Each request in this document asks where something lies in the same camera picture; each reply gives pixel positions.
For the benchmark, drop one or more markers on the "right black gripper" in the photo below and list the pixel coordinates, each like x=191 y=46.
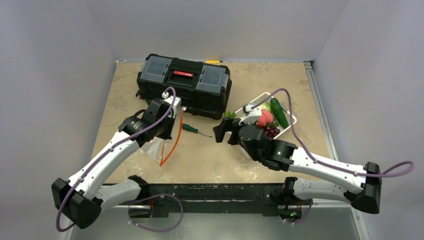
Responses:
x=232 y=131

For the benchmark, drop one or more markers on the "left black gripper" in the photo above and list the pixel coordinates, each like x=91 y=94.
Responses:
x=167 y=134

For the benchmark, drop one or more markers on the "orange toy carrot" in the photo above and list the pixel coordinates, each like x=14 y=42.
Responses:
x=230 y=115

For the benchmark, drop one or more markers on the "pink toy peach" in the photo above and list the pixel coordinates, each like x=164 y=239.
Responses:
x=265 y=119

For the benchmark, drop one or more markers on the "clear orange-zip bag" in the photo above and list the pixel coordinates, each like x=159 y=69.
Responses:
x=161 y=150

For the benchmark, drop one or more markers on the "green toy cucumber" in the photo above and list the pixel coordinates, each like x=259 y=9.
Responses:
x=278 y=112

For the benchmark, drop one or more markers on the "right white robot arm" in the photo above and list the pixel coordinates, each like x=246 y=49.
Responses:
x=357 y=185

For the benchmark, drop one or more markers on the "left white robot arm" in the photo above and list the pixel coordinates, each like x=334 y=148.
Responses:
x=80 y=199

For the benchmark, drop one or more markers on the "dark red toy grapes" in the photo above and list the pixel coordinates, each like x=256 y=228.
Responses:
x=271 y=130

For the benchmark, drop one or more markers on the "green toy cabbage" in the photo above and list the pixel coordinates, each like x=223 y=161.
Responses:
x=266 y=106

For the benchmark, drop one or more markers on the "white perforated plastic basket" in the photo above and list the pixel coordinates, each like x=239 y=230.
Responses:
x=259 y=99

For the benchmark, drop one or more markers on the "black plastic toolbox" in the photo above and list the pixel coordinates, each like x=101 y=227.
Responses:
x=203 y=88

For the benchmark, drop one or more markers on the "yellow object behind toolbox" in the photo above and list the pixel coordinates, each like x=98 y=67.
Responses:
x=213 y=61

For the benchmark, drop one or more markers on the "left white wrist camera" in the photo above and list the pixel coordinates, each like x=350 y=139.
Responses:
x=176 y=104

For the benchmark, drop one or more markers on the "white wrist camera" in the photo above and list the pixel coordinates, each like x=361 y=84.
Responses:
x=249 y=114
x=176 y=104

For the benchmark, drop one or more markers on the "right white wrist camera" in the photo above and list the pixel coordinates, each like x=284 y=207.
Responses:
x=249 y=114

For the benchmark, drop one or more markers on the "green handle screwdriver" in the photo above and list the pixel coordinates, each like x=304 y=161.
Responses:
x=191 y=129

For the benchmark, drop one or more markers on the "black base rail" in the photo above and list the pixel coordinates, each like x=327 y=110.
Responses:
x=266 y=199

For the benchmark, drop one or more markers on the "aluminium frame rail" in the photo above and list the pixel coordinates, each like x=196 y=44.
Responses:
x=358 y=224

